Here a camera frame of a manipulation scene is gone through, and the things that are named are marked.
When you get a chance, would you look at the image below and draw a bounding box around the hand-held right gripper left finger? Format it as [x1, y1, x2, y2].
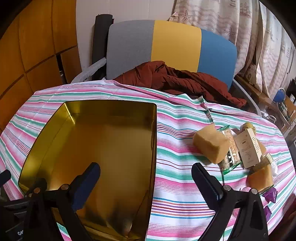
[23, 162, 102, 241]

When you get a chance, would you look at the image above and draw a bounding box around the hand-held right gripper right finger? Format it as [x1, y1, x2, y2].
[191, 163, 269, 241]

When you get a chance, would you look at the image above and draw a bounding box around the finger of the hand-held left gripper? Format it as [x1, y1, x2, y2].
[0, 170, 11, 186]

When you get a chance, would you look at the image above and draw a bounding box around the gold rectangular tin box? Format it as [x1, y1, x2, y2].
[18, 100, 158, 240]

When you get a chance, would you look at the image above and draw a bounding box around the beige carton box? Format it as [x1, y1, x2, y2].
[233, 128, 263, 169]

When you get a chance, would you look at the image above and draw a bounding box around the clear plastic item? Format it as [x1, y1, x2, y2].
[269, 160, 278, 178]

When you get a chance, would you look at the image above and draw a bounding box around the green-edged snack packet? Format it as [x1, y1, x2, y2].
[216, 125, 242, 174]

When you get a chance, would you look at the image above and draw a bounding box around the large yellow sponge block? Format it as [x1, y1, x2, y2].
[193, 126, 230, 164]

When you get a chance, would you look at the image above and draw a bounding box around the pink green striped tablecloth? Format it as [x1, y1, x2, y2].
[0, 80, 292, 241]

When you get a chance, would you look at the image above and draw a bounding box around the small yellow sponge block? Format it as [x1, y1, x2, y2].
[247, 165, 274, 193]

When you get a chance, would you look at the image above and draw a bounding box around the small cream box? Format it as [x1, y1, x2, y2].
[253, 154, 273, 172]

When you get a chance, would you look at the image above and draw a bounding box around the yellow smiley toy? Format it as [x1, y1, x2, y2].
[239, 122, 256, 135]

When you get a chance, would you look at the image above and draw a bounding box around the wooden side desk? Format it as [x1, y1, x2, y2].
[235, 74, 296, 130]

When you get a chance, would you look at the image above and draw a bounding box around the red-brown jacket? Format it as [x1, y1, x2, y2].
[113, 61, 247, 108]

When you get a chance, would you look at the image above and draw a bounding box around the paper bag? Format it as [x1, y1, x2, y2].
[245, 62, 260, 81]

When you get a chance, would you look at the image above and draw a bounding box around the black storage box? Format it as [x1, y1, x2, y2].
[286, 79, 296, 102]

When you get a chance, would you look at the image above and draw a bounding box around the orange wooden wardrobe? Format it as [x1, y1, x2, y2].
[0, 0, 82, 132]

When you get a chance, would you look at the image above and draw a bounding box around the black rolled mat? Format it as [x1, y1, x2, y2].
[92, 14, 114, 80]

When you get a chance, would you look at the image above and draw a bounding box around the grey yellow blue chair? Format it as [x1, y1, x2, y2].
[70, 20, 264, 116]

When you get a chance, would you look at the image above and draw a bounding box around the pink patterned curtain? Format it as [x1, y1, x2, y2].
[169, 0, 296, 98]

